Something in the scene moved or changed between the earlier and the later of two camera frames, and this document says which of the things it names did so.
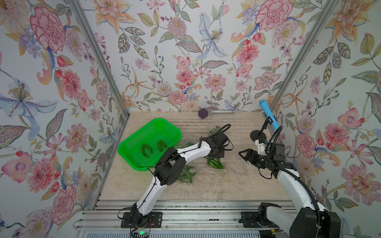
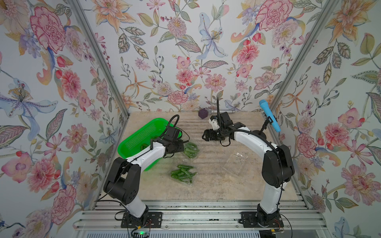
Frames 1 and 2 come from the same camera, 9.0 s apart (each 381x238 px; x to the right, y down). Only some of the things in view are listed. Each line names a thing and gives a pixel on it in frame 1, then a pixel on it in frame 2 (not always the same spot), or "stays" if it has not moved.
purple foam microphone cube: (203, 113) stays
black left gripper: (222, 152) to (181, 146)
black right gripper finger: (250, 155) to (206, 135)
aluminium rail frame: (180, 213) stays
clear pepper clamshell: (186, 175) stays
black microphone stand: (260, 135) stays
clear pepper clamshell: (215, 163) to (234, 162)
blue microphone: (269, 112) stays
